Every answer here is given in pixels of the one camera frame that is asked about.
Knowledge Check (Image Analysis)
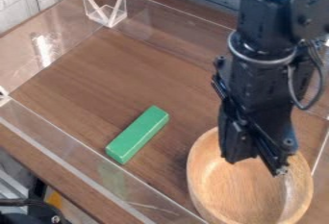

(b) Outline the clear acrylic enclosure wall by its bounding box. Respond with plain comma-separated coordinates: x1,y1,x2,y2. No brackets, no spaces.
0,0,329,224

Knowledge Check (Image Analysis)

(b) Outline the black device lower left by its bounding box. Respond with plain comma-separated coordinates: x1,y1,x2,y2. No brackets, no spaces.
0,207,73,224

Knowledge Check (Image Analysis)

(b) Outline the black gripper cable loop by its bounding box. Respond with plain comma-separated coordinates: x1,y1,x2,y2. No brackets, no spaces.
287,39,327,111

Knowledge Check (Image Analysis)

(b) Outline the black cable lower left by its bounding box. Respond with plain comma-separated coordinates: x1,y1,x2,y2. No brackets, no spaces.
0,198,57,224

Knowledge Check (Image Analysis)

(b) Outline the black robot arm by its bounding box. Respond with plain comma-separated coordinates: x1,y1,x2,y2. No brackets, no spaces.
213,0,329,175

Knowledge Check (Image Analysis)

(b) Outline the green rectangular block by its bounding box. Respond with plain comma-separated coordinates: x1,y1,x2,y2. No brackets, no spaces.
106,106,170,164

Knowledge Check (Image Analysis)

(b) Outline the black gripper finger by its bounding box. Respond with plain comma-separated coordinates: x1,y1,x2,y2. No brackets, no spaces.
219,110,257,164
240,119,296,176

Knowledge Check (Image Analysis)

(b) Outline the clear acrylic corner bracket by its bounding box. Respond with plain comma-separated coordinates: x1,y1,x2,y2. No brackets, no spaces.
82,0,128,28

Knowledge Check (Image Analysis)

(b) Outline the brown wooden bowl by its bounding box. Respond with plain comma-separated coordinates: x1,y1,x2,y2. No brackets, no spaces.
186,128,313,224

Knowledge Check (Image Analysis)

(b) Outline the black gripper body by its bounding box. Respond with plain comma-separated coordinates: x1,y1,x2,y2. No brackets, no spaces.
210,54,316,159

